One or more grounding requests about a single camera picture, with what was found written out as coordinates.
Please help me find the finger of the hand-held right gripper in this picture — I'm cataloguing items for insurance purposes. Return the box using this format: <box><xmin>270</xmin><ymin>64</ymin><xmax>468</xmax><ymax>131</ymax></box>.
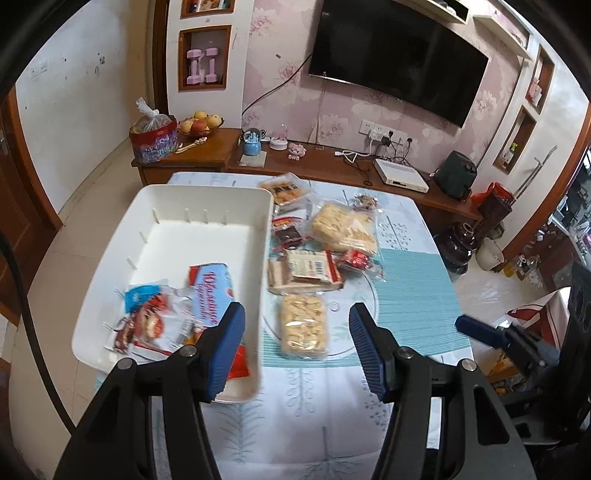
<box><xmin>454</xmin><ymin>315</ymin><xmax>546</xmax><ymax>376</ymax></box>

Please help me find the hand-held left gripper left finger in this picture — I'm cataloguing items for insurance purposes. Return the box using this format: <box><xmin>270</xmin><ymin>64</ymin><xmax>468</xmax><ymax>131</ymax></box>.
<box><xmin>53</xmin><ymin>302</ymin><xmax>246</xmax><ymax>480</ymax></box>

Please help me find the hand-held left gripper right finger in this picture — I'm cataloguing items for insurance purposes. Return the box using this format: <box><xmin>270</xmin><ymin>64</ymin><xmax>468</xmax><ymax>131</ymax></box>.
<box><xmin>348</xmin><ymin>302</ymin><xmax>528</xmax><ymax>480</ymax></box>

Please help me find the blue red biscuit packet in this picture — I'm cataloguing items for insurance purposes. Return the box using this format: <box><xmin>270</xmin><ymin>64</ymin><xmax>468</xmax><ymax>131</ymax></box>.
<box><xmin>187</xmin><ymin>261</ymin><xmax>253</xmax><ymax>380</ymax></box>

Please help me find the clear tray of puffed cookies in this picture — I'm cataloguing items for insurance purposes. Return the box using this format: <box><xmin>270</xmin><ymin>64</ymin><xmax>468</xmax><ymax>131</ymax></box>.
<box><xmin>278</xmin><ymin>294</ymin><xmax>332</xmax><ymax>361</ymax></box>

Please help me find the red white apple snack packet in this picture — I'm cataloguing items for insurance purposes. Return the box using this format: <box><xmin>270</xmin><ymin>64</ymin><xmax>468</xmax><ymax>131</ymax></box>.
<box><xmin>131</xmin><ymin>294</ymin><xmax>200</xmax><ymax>354</ymax></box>

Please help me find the small red candy packet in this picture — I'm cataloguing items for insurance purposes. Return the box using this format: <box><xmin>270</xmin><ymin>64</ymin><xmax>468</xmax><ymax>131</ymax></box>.
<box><xmin>336</xmin><ymin>248</ymin><xmax>385</xmax><ymax>279</ymax></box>

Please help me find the maroon small snack packet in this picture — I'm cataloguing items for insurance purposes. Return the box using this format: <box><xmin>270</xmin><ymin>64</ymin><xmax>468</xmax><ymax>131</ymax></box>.
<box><xmin>113</xmin><ymin>318</ymin><xmax>140</xmax><ymax>354</ymax></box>

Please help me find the blue white small snack packet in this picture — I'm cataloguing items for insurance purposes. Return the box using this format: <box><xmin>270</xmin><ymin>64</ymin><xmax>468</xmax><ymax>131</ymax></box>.
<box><xmin>124</xmin><ymin>283</ymin><xmax>163</xmax><ymax>317</ymax></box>

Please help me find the white plastic storage tray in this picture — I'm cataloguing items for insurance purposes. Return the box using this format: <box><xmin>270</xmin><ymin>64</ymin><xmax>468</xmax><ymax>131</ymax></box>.
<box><xmin>71</xmin><ymin>184</ymin><xmax>274</xmax><ymax>406</ymax></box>

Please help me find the large clear bag of biscuits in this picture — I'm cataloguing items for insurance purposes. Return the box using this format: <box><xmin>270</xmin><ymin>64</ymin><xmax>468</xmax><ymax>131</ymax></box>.
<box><xmin>310</xmin><ymin>201</ymin><xmax>380</xmax><ymax>258</ymax></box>

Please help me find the dark red small packet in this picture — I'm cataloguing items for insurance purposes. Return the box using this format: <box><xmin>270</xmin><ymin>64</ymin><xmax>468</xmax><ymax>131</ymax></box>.
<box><xmin>271</xmin><ymin>214</ymin><xmax>308</xmax><ymax>253</ymax></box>

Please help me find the clear box of brown pastries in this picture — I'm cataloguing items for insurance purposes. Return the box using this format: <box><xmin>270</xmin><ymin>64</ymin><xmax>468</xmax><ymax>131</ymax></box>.
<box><xmin>258</xmin><ymin>172</ymin><xmax>315</xmax><ymax>207</ymax></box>

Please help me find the red white cloth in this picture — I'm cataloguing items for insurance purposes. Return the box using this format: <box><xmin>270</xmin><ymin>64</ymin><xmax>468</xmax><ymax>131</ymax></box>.
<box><xmin>505</xmin><ymin>285</ymin><xmax>579</xmax><ymax>325</ymax></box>

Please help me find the teal striped placemat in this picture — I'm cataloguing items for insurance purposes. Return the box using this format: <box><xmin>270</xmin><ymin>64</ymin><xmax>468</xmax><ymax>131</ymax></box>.
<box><xmin>260</xmin><ymin>248</ymin><xmax>472</xmax><ymax>368</ymax></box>

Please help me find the white pot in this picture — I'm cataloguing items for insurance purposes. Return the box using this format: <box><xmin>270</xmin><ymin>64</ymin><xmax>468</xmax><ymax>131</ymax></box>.
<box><xmin>475</xmin><ymin>237</ymin><xmax>507</xmax><ymax>274</ymax></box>

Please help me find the white tree print tablecloth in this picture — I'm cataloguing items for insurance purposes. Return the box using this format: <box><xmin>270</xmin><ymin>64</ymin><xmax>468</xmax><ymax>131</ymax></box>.
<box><xmin>95</xmin><ymin>172</ymin><xmax>474</xmax><ymax>480</ymax></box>

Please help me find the brown ceramic pot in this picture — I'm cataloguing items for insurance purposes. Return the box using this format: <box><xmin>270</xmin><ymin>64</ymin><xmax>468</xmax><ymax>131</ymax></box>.
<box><xmin>436</xmin><ymin>221</ymin><xmax>479</xmax><ymax>274</ymax></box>

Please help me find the red bag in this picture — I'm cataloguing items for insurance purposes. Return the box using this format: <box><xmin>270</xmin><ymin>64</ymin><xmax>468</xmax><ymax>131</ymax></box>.
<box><xmin>470</xmin><ymin>182</ymin><xmax>516</xmax><ymax>209</ymax></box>

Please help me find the black air fryer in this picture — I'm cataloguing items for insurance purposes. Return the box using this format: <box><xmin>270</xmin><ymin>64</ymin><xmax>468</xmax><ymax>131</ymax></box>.
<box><xmin>436</xmin><ymin>150</ymin><xmax>478</xmax><ymax>200</ymax></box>

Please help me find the white set-top box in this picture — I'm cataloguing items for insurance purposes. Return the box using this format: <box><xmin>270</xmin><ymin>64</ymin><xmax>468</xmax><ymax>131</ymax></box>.
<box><xmin>372</xmin><ymin>158</ymin><xmax>430</xmax><ymax>195</ymax></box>

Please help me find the wooden television cabinet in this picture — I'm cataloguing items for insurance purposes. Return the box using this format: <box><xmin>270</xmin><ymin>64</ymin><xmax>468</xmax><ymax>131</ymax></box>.
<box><xmin>130</xmin><ymin>128</ymin><xmax>484</xmax><ymax>223</ymax></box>

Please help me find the blue snow globe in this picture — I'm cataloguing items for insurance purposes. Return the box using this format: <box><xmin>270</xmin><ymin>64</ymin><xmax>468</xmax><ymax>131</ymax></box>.
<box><xmin>243</xmin><ymin>128</ymin><xmax>263</xmax><ymax>157</ymax></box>

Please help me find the fruit bowl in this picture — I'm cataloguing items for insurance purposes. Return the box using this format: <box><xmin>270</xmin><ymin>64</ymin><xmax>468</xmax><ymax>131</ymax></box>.
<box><xmin>177</xmin><ymin>109</ymin><xmax>226</xmax><ymax>140</ymax></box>

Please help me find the brown wooden door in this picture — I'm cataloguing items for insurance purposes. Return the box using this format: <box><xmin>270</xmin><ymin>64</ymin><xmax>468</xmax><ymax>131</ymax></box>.
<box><xmin>0</xmin><ymin>87</ymin><xmax>64</xmax><ymax>326</ymax></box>

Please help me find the pink dumbbell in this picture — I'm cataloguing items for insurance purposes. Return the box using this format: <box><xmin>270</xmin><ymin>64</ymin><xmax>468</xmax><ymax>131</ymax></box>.
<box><xmin>185</xmin><ymin>49</ymin><xmax>205</xmax><ymax>86</ymax></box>
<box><xmin>203</xmin><ymin>47</ymin><xmax>221</xmax><ymax>84</ymax></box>

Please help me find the metal mop handle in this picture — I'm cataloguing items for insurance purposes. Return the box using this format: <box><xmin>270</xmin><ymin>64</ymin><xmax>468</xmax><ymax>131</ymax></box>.
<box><xmin>516</xmin><ymin>145</ymin><xmax>560</xmax><ymax>205</ymax></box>

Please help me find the white charger cable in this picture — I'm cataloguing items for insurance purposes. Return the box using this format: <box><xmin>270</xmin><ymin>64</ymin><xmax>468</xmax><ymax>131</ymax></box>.
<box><xmin>334</xmin><ymin>150</ymin><xmax>376</xmax><ymax>165</ymax></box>

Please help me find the white wall socket strip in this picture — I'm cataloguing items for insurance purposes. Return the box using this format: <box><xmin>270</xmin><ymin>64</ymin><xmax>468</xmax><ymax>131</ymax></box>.
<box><xmin>359</xmin><ymin>119</ymin><xmax>415</xmax><ymax>147</ymax></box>

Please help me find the black television cable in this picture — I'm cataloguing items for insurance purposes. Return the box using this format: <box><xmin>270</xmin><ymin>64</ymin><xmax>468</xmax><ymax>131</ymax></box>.
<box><xmin>241</xmin><ymin>52</ymin><xmax>314</xmax><ymax>131</ymax></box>

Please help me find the black wall television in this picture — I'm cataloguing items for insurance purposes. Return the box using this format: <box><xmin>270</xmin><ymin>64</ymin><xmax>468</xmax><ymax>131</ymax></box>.
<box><xmin>307</xmin><ymin>0</ymin><xmax>491</xmax><ymax>130</ymax></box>

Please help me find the wooden wall niche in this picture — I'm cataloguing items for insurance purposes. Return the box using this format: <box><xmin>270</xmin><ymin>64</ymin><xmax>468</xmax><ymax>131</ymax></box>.
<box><xmin>177</xmin><ymin>24</ymin><xmax>233</xmax><ymax>92</ymax></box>
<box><xmin>179</xmin><ymin>0</ymin><xmax>237</xmax><ymax>19</ymax></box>

